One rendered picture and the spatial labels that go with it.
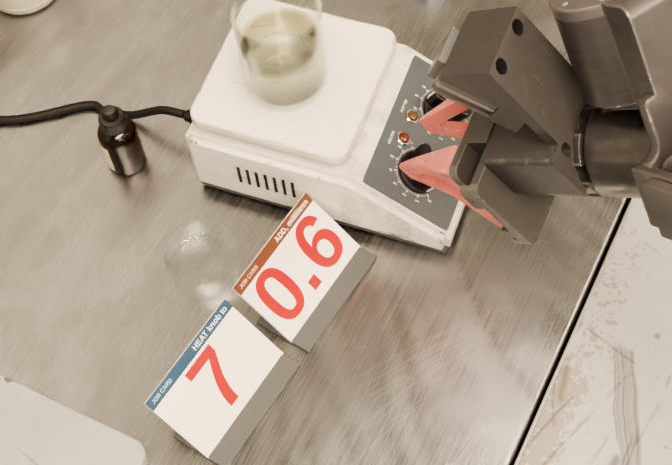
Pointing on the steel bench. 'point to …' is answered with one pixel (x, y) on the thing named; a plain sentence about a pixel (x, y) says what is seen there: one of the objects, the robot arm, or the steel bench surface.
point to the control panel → (409, 101)
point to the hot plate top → (323, 148)
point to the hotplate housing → (322, 172)
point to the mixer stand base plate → (58, 433)
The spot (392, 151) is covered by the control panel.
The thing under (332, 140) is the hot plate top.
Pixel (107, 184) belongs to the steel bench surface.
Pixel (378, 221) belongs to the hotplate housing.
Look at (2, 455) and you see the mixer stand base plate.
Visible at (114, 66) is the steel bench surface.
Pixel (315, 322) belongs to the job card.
